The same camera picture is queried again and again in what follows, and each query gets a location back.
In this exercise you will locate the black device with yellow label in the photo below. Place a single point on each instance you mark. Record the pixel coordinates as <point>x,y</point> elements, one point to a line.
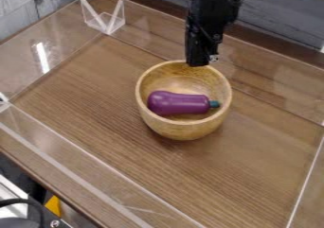
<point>59,214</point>

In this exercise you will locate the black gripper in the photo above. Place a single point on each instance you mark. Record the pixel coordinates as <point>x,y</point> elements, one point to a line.
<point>209,17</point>

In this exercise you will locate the light wooden bowl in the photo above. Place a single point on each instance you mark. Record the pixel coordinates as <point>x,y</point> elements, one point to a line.
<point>176,77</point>

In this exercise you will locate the clear acrylic tray wall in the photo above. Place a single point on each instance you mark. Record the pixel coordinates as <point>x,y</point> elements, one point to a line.
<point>103,194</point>

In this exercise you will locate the clear acrylic corner bracket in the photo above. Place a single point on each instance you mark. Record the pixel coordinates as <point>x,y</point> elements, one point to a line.
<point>106,22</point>

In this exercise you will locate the purple toy eggplant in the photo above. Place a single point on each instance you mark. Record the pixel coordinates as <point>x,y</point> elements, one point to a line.
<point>168,103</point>

